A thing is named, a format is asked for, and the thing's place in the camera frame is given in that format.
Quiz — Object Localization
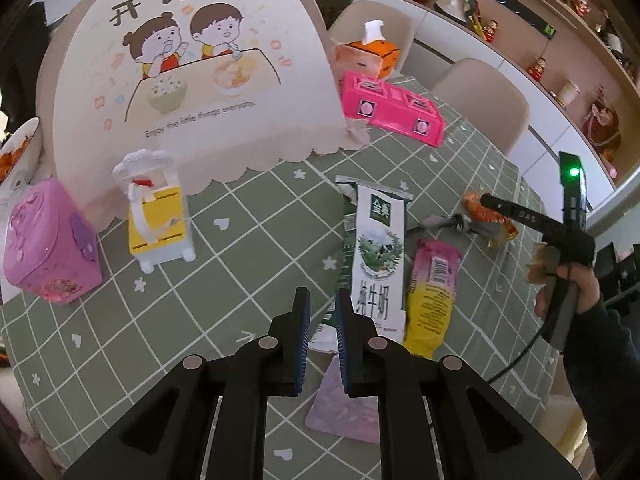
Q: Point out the red gold candy wrapper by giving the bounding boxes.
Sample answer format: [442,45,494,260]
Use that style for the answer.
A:
[462,191,518,249]

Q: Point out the small pink torn wrapper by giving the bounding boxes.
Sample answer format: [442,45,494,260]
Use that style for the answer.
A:
[305,356,378,444]

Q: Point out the magenta yellow snack wrapper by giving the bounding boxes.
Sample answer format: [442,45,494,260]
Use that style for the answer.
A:
[404,240,462,360]

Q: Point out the white green milk pouch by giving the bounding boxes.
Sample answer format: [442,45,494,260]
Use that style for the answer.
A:
[335,176,413,344]

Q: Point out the right hand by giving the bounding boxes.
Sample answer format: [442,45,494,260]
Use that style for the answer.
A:
[534,262,604,320]

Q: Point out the green checkered tablecloth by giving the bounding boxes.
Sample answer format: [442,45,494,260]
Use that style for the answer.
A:
[1,77,542,479]

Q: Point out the beige chair far right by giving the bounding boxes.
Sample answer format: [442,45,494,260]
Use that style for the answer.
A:
[432,58,530,155]

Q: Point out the pink toy box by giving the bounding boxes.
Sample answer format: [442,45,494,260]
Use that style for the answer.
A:
[341,72,446,148]

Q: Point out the white sideboard cabinet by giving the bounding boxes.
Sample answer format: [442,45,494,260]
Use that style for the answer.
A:
[356,0,614,218]

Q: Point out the pink plastic jar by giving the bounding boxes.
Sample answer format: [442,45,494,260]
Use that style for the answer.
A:
[3,178,103,304]

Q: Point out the orange tissue box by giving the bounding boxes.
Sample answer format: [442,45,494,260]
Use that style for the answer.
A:
[335,20,400,80]

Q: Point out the beige chair far left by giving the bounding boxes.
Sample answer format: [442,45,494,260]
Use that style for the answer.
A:
[329,1,416,80]

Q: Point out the beige chair behind cover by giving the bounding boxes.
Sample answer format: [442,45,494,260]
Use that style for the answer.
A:
[36,16,78,177]

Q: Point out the bowl with orange food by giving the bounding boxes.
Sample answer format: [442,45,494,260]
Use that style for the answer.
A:
[1,117,42,195]

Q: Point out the white cartoon food cover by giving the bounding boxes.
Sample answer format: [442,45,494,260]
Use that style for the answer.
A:
[53,0,355,229]

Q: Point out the black cable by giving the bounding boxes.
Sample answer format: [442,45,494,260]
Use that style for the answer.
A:
[487,316,549,386]

